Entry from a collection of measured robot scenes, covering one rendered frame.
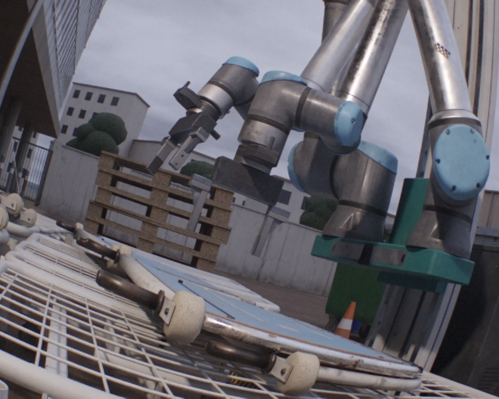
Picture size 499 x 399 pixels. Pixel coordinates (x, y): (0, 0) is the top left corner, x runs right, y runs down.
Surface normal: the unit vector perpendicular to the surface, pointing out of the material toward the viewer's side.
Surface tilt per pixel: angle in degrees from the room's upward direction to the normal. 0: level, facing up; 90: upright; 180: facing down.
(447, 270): 90
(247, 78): 89
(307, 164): 100
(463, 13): 90
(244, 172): 90
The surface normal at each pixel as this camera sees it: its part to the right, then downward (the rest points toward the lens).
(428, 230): -0.52, -0.56
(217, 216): 0.11, -0.05
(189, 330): 0.13, 0.25
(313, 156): -0.58, -0.08
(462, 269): 0.34, 0.02
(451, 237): 0.09, -0.41
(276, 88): -0.16, -0.17
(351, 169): -0.68, -0.25
